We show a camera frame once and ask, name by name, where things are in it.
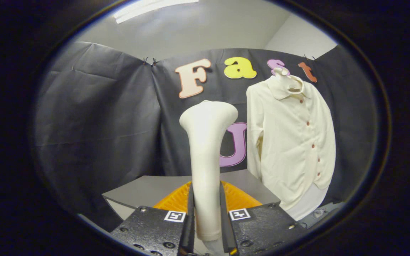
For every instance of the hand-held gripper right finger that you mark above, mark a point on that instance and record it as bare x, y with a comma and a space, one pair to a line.
224, 227

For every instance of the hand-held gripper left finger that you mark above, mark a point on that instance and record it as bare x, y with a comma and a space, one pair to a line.
191, 227

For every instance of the cream button-up shirt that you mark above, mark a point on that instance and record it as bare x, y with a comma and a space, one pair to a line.
290, 142

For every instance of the white clothes hanger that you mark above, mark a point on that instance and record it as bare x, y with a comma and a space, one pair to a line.
279, 73

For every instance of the grey cabinet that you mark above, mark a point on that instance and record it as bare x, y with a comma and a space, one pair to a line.
148, 188

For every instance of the white ironing board pad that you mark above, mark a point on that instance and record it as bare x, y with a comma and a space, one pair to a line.
308, 204

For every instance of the black backdrop cloth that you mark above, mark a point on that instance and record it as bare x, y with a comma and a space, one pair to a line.
94, 124

